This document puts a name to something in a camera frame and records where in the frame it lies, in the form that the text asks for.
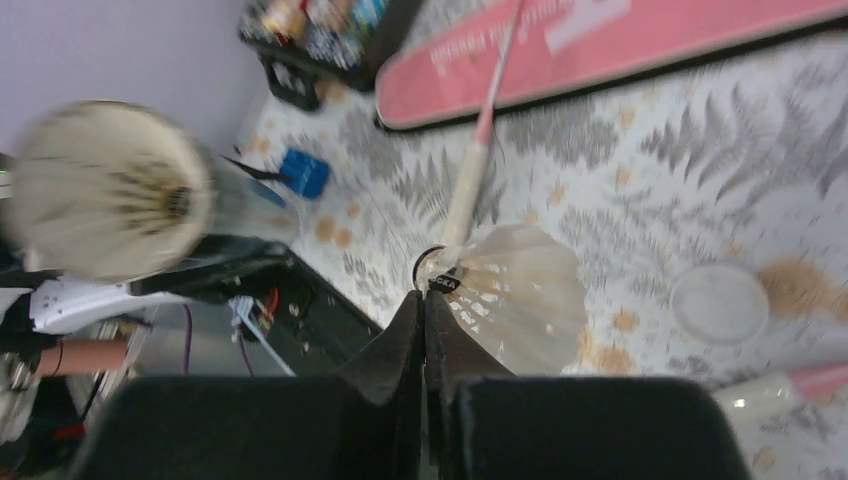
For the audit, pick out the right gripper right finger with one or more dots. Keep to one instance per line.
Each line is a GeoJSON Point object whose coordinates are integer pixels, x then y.
{"type": "Point", "coordinates": [486, 423]}

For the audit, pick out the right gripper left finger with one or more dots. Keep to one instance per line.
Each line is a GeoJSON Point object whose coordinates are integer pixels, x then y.
{"type": "Point", "coordinates": [361, 422]}

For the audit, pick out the pink badminton racket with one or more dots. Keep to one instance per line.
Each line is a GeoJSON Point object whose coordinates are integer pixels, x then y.
{"type": "Point", "coordinates": [778, 392]}
{"type": "Point", "coordinates": [467, 186]}

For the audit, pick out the black shuttlecock tube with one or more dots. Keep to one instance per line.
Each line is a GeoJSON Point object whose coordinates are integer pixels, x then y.
{"type": "Point", "coordinates": [249, 217]}

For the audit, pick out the pink racket cover bag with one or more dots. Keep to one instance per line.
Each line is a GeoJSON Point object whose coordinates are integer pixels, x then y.
{"type": "Point", "coordinates": [560, 47]}

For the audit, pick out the blue small block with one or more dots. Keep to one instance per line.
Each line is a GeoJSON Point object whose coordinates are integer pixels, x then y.
{"type": "Point", "coordinates": [304, 174]}

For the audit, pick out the floral patterned table mat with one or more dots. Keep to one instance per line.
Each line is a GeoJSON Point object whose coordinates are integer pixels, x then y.
{"type": "Point", "coordinates": [742, 161]}

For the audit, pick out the black poker chip case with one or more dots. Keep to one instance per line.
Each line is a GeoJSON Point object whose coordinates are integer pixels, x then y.
{"type": "Point", "coordinates": [301, 44]}

